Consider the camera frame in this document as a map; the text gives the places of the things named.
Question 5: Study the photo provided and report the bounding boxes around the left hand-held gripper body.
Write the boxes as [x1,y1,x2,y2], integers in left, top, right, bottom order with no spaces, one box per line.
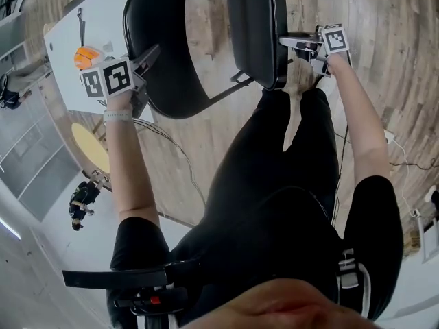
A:
[79,56,152,119]

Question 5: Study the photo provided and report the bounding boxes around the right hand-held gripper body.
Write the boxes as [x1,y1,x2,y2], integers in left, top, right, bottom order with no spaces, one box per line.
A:
[301,23,353,78]

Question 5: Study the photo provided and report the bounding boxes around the black folding chair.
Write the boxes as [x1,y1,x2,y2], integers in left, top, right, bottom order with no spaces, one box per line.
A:
[122,0,292,120]

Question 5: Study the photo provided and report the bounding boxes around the person's right forearm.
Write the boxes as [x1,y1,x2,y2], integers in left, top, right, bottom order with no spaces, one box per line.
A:
[325,53,392,188]

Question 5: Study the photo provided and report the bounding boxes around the person's left forearm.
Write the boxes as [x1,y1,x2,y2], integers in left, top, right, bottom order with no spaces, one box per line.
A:
[105,89,161,224]

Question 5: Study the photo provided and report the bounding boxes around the orange and white box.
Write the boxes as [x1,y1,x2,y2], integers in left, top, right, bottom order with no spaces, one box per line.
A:
[73,45,104,71]

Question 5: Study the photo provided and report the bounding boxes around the white wristband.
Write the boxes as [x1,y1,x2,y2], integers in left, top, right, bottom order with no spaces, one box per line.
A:
[104,109,134,125]

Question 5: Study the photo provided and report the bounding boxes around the person's white right shoe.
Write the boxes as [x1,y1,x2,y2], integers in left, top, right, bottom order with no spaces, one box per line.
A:
[315,75,337,97]

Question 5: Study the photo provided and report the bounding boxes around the large white desk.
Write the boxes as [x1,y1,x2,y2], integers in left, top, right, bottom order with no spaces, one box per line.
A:
[43,0,155,123]

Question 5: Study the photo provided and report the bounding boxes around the round yellow table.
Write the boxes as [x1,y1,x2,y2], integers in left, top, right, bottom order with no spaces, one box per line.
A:
[71,121,112,193]

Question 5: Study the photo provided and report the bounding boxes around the person's black clothing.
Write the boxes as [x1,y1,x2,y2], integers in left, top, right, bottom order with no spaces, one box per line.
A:
[106,87,404,329]

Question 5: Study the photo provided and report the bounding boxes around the black chest-mounted bar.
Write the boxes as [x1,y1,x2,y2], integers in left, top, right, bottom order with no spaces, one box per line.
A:
[61,257,203,290]

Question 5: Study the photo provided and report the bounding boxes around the black strap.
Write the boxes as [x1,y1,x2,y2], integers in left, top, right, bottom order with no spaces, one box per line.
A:
[77,8,86,47]

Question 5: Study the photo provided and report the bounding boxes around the white charger with cable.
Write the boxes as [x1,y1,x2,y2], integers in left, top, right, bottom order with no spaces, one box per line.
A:
[383,130,418,217]

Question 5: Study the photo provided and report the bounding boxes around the black chest strap buckle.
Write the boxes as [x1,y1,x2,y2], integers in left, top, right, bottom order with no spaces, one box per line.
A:
[114,285,189,317]

